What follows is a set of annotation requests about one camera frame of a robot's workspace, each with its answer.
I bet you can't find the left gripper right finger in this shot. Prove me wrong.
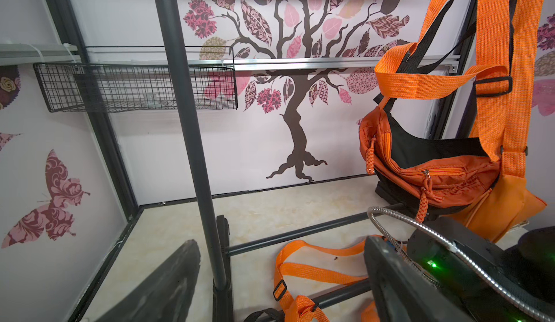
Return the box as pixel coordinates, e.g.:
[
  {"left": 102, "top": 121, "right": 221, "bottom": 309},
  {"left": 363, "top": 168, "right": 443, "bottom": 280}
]
[{"left": 364, "top": 237, "right": 471, "bottom": 321}]

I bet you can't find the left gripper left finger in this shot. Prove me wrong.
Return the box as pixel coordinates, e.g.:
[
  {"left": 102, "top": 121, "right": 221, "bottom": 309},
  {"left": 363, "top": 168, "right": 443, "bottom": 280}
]
[{"left": 98, "top": 240, "right": 201, "bottom": 321}]

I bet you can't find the dark orange strapped bag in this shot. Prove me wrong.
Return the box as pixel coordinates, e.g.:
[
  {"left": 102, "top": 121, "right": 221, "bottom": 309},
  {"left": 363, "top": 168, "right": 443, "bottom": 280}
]
[{"left": 358, "top": 0, "right": 513, "bottom": 224}]

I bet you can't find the bright orange sling bag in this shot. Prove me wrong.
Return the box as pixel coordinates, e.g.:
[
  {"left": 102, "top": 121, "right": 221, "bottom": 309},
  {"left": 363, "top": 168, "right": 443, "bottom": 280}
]
[{"left": 455, "top": 0, "right": 546, "bottom": 243}]

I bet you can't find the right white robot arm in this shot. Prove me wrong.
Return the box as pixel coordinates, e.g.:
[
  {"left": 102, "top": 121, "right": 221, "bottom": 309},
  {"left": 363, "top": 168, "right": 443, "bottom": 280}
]
[{"left": 407, "top": 217, "right": 554, "bottom": 321}]

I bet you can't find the black clothes rack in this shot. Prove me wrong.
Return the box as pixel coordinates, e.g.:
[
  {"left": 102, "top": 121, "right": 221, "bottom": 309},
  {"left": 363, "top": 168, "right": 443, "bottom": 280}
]
[{"left": 149, "top": 0, "right": 408, "bottom": 322}]

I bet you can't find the right metal flex conduit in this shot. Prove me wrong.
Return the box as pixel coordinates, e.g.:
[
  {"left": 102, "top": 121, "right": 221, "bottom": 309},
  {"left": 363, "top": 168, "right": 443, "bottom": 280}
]
[{"left": 367, "top": 207, "right": 554, "bottom": 321}]

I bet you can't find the black wire basket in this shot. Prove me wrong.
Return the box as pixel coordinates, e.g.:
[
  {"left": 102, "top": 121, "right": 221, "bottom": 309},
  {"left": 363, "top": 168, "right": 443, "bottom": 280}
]
[{"left": 33, "top": 45, "right": 238, "bottom": 113}]

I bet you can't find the grey aluminium rail left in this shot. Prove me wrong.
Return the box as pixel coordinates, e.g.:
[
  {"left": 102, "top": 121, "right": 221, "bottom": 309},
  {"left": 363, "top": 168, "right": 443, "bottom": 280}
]
[{"left": 1, "top": 44, "right": 81, "bottom": 66}]

